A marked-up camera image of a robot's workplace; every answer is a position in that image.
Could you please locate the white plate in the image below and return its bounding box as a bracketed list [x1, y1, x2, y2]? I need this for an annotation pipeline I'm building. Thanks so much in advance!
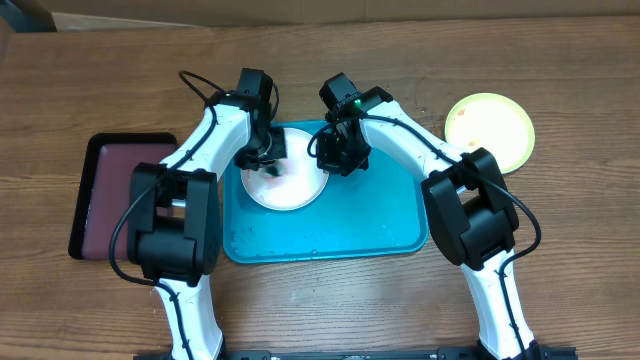
[241, 128, 329, 211]

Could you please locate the green rimmed plate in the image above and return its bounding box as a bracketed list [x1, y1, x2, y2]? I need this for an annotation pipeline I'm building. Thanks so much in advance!
[444, 93, 535, 174]

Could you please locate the green dish sponge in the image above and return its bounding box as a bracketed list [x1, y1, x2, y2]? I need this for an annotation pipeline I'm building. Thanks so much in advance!
[263, 162, 286, 177]

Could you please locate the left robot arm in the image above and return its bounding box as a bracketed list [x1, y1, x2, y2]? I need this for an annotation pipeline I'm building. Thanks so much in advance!
[113, 68, 287, 359]

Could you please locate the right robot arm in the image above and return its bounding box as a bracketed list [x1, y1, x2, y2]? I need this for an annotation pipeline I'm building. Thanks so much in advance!
[307, 73, 542, 359]

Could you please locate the teal plastic serving tray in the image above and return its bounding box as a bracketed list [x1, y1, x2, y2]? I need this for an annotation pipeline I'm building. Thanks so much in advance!
[223, 121, 429, 264]

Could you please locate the black tray with red liquid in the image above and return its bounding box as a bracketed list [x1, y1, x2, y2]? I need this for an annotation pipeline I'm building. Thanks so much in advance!
[68, 132, 177, 261]

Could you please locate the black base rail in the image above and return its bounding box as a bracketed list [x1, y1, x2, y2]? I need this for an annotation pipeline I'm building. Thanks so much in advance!
[133, 345, 579, 360]

